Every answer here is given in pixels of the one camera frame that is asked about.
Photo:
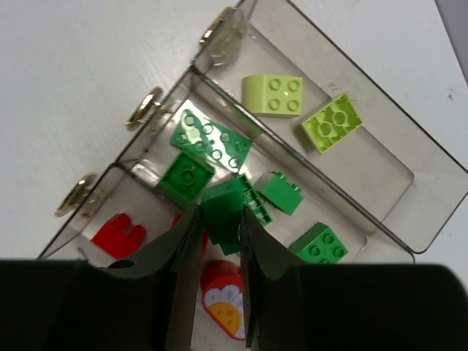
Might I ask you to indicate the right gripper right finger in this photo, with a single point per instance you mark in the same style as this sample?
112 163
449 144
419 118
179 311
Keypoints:
292 305

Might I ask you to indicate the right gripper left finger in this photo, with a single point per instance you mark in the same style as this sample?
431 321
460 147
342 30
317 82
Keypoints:
145 301

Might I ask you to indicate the green square lego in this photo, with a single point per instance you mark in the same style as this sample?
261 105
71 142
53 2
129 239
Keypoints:
185 179
319 245

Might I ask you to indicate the red rounded flower lego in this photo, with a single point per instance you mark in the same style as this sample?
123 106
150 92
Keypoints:
222 296

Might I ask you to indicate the small red square lego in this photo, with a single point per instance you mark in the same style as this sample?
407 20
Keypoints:
119 237

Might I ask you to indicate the small green sloped lego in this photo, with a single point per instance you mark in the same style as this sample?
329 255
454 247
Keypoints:
222 205

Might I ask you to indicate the long dark green lego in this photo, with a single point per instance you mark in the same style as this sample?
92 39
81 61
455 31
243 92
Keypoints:
211 141

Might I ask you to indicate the light green lego upturned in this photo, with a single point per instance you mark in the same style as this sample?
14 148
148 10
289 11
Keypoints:
332 123

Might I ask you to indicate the pale yellow-green lego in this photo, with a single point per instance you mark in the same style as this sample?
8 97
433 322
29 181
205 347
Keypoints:
270 95

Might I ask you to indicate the middle clear plastic container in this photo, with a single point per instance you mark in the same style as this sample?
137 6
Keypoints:
365 238

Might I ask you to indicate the clear plastic container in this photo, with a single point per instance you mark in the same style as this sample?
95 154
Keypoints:
118 191
369 157
365 238

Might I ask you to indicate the near clear plastic container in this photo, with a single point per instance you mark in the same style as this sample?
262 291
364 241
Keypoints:
118 191

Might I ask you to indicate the far clear plastic container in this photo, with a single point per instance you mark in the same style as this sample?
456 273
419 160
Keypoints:
369 157

